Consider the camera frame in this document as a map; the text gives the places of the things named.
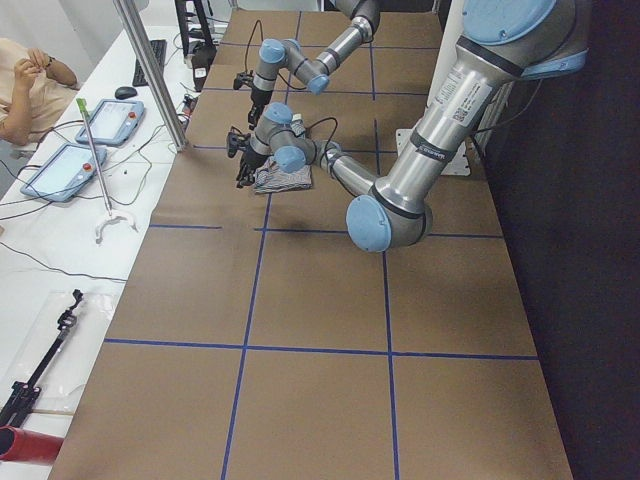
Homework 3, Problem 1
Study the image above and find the black reacher tool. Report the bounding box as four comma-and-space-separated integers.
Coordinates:
1, 289, 84, 427

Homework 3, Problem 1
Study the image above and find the aluminium camera post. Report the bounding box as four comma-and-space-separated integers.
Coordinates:
113, 0, 187, 152

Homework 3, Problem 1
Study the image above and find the navy white striped polo shirt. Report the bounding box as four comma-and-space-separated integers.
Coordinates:
247, 104, 317, 194

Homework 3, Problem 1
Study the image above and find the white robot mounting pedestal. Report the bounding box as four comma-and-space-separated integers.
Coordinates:
389, 1, 476, 180

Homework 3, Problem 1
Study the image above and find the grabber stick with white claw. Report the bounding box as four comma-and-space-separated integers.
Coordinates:
76, 98, 137, 245

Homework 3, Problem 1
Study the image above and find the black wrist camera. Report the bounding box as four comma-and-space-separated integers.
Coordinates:
226, 126, 251, 158
233, 72, 253, 90

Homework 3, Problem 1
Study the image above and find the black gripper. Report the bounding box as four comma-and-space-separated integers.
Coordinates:
247, 87, 270, 127
236, 149, 262, 189

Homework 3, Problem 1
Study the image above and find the person in beige shirt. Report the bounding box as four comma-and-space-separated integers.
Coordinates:
1, 38, 79, 147

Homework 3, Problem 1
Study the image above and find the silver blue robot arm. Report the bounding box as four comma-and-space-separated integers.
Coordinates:
226, 1, 592, 252
243, 1, 380, 129

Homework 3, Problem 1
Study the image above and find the black computer mouse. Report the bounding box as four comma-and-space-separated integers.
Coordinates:
114, 86, 138, 100

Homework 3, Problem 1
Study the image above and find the red cylinder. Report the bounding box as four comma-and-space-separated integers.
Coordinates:
1, 426, 64, 465

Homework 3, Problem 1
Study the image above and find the far blue teach pendant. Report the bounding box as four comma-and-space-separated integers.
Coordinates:
89, 99, 145, 147

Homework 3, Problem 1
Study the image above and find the blue teach pendant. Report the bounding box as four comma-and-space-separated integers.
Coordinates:
20, 143, 96, 202
89, 99, 145, 147

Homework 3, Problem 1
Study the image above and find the black keyboard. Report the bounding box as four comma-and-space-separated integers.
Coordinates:
131, 39, 168, 88

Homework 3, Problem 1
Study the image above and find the near blue teach pendant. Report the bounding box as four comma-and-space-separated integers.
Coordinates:
20, 143, 96, 202

